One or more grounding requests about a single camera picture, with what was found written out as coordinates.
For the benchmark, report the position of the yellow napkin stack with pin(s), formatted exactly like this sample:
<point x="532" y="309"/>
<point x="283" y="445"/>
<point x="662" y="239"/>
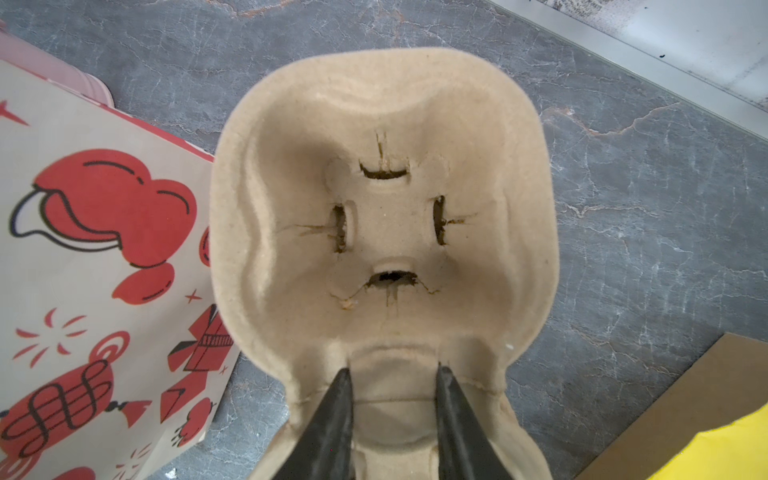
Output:
<point x="737" y="451"/>

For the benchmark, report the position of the red white paper bag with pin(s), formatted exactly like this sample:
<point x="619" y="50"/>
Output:
<point x="114" y="356"/>

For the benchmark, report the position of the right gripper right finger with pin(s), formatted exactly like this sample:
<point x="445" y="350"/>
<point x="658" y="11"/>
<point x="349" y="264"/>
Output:
<point x="464" y="451"/>

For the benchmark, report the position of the brown cardboard napkin holder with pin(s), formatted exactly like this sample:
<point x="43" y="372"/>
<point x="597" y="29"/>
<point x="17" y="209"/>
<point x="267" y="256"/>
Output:
<point x="727" y="383"/>

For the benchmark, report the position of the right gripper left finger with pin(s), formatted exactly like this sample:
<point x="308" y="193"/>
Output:
<point x="324" y="449"/>

